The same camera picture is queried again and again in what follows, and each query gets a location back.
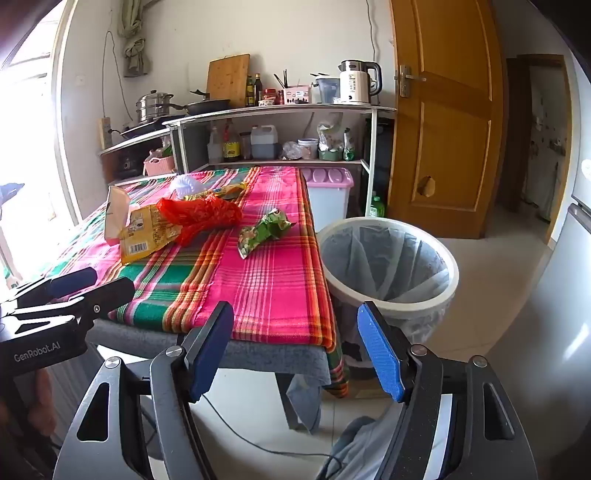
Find person's left hand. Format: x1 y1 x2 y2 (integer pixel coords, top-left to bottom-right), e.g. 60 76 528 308
33 369 58 421

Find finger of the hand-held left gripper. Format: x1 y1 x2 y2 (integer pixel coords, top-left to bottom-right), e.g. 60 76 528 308
0 276 136 332
13 266 99 308

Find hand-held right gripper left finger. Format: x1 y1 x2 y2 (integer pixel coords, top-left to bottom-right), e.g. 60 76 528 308
53 301 236 480

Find stainless steamer pot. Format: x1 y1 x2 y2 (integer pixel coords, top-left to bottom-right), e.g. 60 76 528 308
135 91 176 123

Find black frying pan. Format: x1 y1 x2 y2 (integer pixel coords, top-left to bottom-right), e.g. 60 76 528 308
168 98 232 116

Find pink green plaid tablecloth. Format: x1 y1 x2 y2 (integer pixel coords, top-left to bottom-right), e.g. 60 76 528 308
28 165 352 400

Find grey felt under cloth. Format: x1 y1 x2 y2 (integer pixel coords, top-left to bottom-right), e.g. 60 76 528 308
85 318 333 435

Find clear plastic bottle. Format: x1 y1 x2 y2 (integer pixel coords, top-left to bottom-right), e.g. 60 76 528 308
207 127 223 163

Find wooden door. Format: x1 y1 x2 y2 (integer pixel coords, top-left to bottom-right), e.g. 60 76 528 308
388 0 506 240

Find pink plastic basket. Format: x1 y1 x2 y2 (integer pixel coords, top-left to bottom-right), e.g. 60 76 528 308
143 156 176 177

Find green snack wrapper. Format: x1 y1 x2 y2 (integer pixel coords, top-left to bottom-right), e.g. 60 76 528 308
238 208 296 260

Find metal door handle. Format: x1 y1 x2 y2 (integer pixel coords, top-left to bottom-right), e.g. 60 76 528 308
398 65 428 99

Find clear bin liner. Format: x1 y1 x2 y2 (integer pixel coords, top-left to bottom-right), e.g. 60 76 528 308
321 224 451 344

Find black cooker pot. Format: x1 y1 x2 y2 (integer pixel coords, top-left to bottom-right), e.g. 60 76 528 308
111 154 141 181

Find white waste bin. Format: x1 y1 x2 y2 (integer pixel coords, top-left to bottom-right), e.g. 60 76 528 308
318 218 460 352

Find pink lid storage box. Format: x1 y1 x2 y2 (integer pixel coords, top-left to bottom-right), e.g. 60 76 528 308
300 167 355 234

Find clear water filter jug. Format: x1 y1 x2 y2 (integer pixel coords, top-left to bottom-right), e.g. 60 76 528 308
315 77 342 104

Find white electric kettle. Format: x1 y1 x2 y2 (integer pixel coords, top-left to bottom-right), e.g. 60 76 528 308
338 59 383 104

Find person's grey trousers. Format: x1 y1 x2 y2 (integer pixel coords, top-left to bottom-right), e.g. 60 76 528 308
330 414 407 480

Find black induction cooker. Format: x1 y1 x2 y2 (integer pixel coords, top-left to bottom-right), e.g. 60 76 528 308
121 117 169 139

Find hanging grey cloth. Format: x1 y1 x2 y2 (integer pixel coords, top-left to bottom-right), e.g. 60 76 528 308
117 0 151 78

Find beige snack bag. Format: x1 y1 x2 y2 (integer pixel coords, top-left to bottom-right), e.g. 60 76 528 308
104 185 131 246

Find white kitchen shelf unit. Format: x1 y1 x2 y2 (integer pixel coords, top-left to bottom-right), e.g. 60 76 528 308
164 104 398 217

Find window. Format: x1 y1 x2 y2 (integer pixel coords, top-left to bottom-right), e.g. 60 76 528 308
0 28 79 287

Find red plastic bag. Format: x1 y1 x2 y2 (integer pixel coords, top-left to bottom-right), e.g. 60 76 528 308
156 194 243 247

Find cooking oil bottle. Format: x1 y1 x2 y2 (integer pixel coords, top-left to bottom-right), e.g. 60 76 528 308
222 119 242 162

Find silver refrigerator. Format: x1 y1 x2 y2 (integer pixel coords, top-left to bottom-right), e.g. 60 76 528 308
505 41 591 444

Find white food bags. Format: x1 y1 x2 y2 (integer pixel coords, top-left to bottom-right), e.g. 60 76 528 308
316 122 345 152

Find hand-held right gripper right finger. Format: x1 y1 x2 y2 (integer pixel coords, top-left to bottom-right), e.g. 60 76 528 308
356 301 541 480

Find yellow snack packet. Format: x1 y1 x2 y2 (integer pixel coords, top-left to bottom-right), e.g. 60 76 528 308
119 204 183 265

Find wooden cutting board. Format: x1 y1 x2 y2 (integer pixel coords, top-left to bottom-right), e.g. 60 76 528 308
205 54 251 109

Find white jerrycan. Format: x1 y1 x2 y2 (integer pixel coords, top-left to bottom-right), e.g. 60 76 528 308
250 124 280 161

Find yellow candy wrapper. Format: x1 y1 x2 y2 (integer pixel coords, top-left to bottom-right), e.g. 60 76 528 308
182 181 249 201

